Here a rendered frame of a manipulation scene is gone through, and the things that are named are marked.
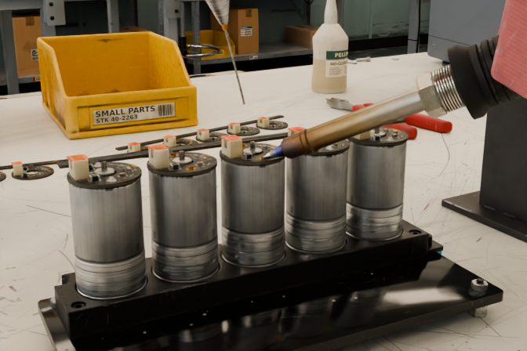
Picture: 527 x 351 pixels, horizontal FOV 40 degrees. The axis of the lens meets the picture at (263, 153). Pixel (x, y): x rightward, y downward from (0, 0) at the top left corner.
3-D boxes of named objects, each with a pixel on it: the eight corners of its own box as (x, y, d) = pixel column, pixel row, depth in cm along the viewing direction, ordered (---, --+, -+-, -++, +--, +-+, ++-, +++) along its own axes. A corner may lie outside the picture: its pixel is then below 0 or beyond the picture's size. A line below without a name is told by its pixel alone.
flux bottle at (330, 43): (343, 94, 67) (347, -17, 64) (307, 92, 68) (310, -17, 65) (349, 87, 70) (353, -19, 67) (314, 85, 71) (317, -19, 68)
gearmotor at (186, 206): (229, 295, 27) (227, 164, 25) (165, 310, 26) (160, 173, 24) (204, 269, 29) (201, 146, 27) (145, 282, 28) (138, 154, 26)
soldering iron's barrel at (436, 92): (287, 175, 25) (466, 111, 23) (270, 134, 25) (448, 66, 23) (298, 164, 27) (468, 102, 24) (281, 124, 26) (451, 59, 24)
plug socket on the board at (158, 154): (176, 166, 25) (176, 148, 25) (153, 169, 25) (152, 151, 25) (169, 160, 26) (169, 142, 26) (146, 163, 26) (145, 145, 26)
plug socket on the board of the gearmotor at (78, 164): (97, 178, 24) (96, 158, 24) (71, 181, 24) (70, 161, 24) (92, 171, 25) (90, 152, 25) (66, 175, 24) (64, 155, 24)
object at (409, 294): (390, 247, 34) (392, 225, 33) (503, 317, 28) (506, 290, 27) (38, 327, 27) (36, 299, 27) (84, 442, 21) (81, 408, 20)
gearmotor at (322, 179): (356, 266, 29) (361, 144, 28) (303, 278, 28) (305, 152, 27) (325, 244, 31) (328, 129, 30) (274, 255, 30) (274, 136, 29)
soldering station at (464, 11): (598, 79, 74) (612, -17, 71) (500, 85, 71) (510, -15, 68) (510, 56, 88) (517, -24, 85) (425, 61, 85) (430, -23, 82)
